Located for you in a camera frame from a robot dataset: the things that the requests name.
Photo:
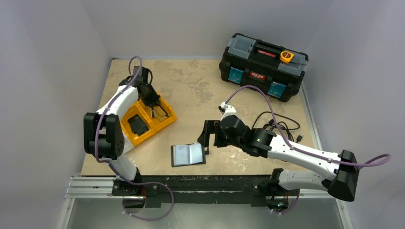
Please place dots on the orange tape measure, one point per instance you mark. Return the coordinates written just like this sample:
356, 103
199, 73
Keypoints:
286, 56

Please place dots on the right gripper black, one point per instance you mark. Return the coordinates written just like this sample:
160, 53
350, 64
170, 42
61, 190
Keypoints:
214, 134

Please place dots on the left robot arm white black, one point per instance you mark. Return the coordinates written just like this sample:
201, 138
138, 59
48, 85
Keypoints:
103, 134

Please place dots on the black plastic toolbox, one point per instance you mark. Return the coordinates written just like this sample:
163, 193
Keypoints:
249, 61

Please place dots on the gold credit card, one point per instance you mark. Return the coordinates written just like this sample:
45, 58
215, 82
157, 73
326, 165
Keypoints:
160, 114

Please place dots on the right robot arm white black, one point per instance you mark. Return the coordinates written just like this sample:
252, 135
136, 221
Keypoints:
334, 173

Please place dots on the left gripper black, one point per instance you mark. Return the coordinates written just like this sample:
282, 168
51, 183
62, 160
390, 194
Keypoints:
154, 100

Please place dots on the yellow plastic bin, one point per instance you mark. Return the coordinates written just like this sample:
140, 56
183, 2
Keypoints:
154, 125

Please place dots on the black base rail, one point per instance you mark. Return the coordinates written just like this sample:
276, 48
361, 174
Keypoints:
254, 190

